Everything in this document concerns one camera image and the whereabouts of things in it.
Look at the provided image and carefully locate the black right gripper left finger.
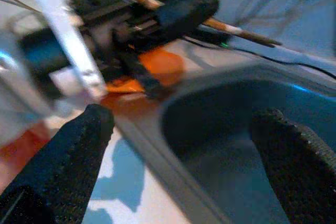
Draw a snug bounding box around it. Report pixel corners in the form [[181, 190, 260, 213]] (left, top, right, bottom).
[[0, 103, 116, 224]]

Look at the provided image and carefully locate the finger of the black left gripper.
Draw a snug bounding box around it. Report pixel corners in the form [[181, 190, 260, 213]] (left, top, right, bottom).
[[156, 0, 221, 41], [112, 31, 165, 99]]

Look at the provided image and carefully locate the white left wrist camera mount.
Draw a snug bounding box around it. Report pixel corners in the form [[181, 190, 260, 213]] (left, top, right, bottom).
[[23, 0, 149, 99]]

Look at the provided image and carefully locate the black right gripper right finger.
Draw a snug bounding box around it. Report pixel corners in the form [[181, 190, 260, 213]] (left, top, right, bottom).
[[250, 107, 336, 224]]

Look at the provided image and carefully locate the orange plastic plate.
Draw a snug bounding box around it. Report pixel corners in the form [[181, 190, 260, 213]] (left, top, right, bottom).
[[101, 49, 186, 116], [0, 123, 57, 183]]

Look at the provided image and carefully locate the wooden chopstick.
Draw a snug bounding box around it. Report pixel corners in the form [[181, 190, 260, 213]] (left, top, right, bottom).
[[136, 0, 283, 48]]

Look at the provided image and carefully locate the black power adapter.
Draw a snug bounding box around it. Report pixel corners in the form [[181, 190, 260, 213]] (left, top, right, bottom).
[[193, 26, 233, 49]]

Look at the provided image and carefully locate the stainless steel sink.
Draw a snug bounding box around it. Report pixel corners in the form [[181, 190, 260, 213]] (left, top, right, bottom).
[[115, 58, 336, 224]]

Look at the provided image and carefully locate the black counter cable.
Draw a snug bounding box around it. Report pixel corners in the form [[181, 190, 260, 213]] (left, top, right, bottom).
[[181, 36, 336, 80]]

